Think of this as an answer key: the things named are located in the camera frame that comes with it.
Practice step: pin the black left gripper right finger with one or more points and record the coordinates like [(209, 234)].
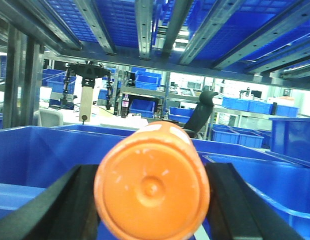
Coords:
[(236, 212)]

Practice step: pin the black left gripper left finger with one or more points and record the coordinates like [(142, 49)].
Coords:
[(64, 211)]

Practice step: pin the orange cylindrical capacitor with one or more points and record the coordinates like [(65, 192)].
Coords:
[(152, 185)]

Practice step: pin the blue bin under gripper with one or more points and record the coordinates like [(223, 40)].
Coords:
[(32, 158)]

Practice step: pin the blue bin at right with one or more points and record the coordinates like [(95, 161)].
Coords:
[(290, 137)]

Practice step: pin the metal shelf rack overhead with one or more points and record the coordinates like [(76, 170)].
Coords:
[(256, 41)]

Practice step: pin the black office chair far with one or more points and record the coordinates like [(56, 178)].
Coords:
[(201, 113)]

